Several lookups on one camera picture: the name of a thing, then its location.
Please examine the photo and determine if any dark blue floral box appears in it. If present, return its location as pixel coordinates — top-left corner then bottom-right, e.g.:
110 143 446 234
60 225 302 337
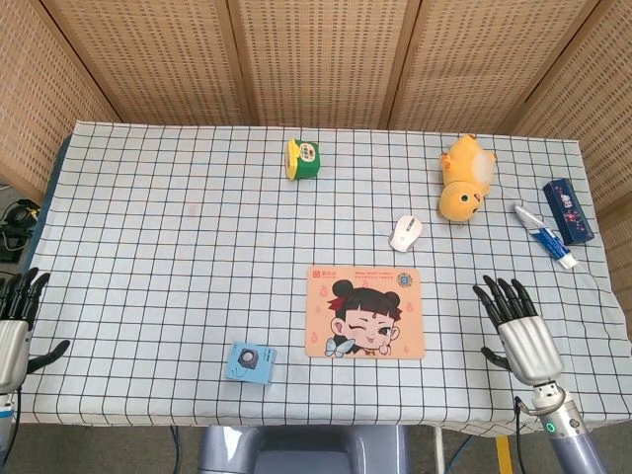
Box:
542 178 595 247

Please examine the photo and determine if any white blue toothpaste tube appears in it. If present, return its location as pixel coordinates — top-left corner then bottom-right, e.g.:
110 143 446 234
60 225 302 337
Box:
513 201 580 271

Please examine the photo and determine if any black cable bundle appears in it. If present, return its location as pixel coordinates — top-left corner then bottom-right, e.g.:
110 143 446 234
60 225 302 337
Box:
0 183 41 264

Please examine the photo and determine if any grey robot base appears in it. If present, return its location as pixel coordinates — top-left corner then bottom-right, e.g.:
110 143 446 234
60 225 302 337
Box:
197 424 412 474

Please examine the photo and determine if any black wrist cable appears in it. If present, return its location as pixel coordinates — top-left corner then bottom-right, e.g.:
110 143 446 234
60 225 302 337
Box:
512 394 533 432

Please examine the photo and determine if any white computer mouse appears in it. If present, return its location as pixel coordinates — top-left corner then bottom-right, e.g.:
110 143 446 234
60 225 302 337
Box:
388 214 425 253

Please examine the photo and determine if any white checkered tablecloth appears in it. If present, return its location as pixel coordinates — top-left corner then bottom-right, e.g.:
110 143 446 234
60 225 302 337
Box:
13 119 627 436

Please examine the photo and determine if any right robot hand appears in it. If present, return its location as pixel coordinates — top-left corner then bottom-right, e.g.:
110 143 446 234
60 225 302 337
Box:
472 275 565 386

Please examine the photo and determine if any woven wooden folding screen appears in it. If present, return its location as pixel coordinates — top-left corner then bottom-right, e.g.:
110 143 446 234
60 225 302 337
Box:
0 0 632 277

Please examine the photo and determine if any green and yellow box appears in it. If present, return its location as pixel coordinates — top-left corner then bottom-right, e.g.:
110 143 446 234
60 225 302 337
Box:
284 138 323 181

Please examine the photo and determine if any blue speaker box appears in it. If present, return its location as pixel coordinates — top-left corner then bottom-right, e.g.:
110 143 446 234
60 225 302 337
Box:
225 341 278 386

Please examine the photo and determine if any yellow plush toy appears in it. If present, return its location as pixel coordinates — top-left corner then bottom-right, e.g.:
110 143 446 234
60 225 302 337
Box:
438 133 498 224

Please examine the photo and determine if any orange cartoon girl mouse pad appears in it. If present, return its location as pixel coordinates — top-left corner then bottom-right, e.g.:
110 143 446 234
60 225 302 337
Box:
304 265 427 361

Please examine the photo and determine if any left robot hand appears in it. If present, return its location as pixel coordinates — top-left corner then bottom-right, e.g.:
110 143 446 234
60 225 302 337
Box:
0 268 71 396

